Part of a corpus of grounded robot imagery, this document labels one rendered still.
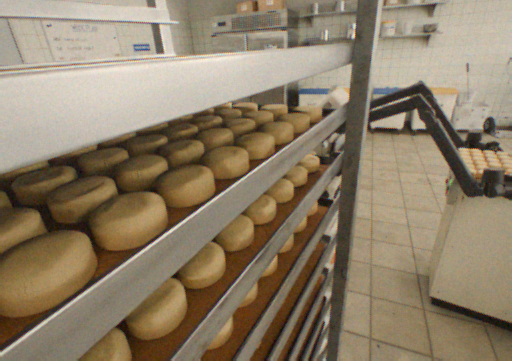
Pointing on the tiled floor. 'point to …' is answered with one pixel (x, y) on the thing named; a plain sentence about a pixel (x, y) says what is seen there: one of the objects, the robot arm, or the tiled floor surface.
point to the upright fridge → (233, 27)
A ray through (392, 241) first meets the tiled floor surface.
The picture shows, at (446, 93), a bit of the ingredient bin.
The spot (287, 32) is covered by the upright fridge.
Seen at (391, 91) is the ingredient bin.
